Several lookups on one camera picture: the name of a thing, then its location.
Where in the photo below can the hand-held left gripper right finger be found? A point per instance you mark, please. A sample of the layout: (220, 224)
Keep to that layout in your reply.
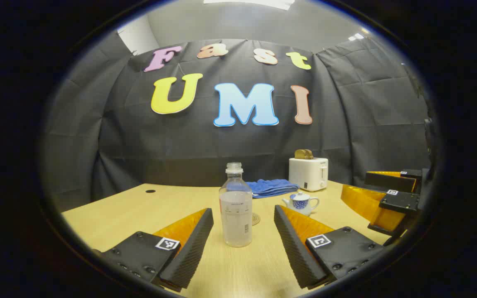
(294, 252)

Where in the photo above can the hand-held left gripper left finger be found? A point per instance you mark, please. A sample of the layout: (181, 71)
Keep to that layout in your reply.
(193, 248)

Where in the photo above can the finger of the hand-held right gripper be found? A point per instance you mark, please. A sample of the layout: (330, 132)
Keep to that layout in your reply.
(400, 201)
(387, 182)

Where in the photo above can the white blue patterned teacup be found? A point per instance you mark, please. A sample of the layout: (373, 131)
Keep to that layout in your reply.
(302, 205)

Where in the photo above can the round brown coaster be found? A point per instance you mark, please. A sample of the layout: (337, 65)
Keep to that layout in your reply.
(256, 218)

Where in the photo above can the clear plastic water bottle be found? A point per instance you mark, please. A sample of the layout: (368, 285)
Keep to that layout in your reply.
(235, 215)

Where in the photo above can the white blue teacup lid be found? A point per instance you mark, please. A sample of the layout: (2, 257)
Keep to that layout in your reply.
(300, 195)

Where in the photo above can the folded blue towel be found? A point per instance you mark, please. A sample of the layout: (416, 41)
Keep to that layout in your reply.
(271, 187)

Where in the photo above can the white toaster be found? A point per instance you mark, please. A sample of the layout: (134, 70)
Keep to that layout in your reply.
(308, 174)

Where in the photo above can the brown bread slice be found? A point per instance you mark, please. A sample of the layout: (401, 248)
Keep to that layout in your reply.
(309, 154)
(299, 155)

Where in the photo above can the black backdrop cloth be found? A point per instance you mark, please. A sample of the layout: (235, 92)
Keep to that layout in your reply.
(205, 145)

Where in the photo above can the ceiling light panel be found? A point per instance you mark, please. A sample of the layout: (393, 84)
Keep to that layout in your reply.
(249, 3)

